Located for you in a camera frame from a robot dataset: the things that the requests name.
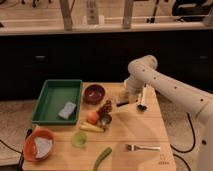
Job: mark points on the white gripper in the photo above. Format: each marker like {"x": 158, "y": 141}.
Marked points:
{"x": 127, "y": 95}

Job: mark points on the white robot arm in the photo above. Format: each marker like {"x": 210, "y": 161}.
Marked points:
{"x": 199, "y": 103}

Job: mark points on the purple bowl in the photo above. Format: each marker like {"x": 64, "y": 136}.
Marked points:
{"x": 94, "y": 94}

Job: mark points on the white cloth in bowl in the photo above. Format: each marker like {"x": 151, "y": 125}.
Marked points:
{"x": 43, "y": 146}

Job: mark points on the orange bowl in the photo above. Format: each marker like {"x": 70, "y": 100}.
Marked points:
{"x": 29, "y": 150}

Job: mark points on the dark grapes toy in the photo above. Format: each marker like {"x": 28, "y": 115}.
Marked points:
{"x": 105, "y": 108}

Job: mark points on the metal can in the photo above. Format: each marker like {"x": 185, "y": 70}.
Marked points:
{"x": 105, "y": 120}

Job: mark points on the red tomato toy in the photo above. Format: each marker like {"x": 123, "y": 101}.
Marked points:
{"x": 93, "y": 117}

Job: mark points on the silver fork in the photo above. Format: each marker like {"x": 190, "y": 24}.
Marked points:
{"x": 132, "y": 147}

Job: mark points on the yellow corn toy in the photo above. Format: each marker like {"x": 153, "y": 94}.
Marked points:
{"x": 89, "y": 127}

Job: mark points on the blue sponge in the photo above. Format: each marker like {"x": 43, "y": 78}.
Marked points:
{"x": 67, "y": 110}

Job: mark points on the green cucumber toy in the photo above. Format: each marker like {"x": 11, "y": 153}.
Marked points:
{"x": 101, "y": 157}

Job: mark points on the green small cup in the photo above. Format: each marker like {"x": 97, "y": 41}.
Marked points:
{"x": 79, "y": 139}

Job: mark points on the green plastic tray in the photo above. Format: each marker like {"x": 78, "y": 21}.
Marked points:
{"x": 54, "y": 95}

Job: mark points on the white handled brush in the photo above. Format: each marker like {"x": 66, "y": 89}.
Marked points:
{"x": 142, "y": 101}

